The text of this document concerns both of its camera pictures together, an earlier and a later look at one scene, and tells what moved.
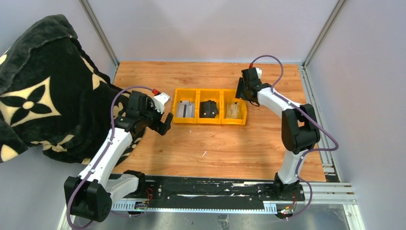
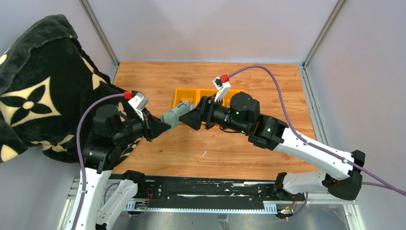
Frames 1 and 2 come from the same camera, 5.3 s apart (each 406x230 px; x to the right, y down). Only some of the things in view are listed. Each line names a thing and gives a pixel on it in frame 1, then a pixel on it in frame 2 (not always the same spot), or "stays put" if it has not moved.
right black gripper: [240, 91] → [203, 113]
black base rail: [167, 193] stays put
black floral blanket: [52, 96] stays put
